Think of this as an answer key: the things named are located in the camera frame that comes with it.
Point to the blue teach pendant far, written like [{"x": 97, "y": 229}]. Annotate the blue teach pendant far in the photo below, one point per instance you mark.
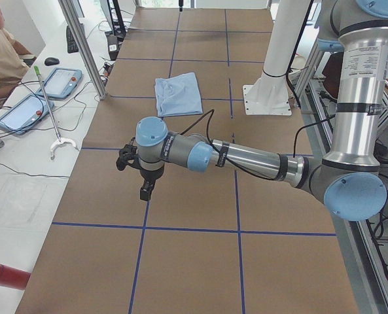
[{"x": 61, "y": 82}]

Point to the reacher grabber tool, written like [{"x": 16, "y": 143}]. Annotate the reacher grabber tool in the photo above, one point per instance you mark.
[{"x": 60, "y": 141}]

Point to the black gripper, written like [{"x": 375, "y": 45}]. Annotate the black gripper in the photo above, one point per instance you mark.
[{"x": 151, "y": 174}]

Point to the aluminium frame post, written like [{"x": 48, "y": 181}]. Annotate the aluminium frame post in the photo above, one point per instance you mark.
[{"x": 72, "y": 19}]

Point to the light blue t-shirt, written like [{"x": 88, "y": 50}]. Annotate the light blue t-shirt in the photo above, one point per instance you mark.
[{"x": 178, "y": 96}]

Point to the black keyboard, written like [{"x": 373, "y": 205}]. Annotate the black keyboard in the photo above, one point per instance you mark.
[{"x": 72, "y": 46}]

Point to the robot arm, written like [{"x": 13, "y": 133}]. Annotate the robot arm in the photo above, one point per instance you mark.
[{"x": 156, "y": 145}]

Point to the aluminium frame enclosure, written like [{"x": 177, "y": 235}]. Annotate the aluminium frame enclosure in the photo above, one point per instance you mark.
[{"x": 346, "y": 178}]

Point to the red cylinder bottle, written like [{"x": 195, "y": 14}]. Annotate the red cylinder bottle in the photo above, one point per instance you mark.
[{"x": 13, "y": 278}]

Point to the blue teach pendant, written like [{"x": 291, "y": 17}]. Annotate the blue teach pendant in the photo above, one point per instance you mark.
[
  {"x": 25, "y": 114},
  {"x": 61, "y": 82}
]

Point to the black computer mouse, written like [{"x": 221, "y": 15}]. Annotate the black computer mouse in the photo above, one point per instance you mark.
[{"x": 51, "y": 61}]

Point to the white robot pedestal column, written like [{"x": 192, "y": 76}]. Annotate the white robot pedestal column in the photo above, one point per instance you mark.
[{"x": 269, "y": 95}]

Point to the blue teach pendant near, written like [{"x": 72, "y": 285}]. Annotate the blue teach pendant near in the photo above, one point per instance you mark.
[{"x": 25, "y": 114}]

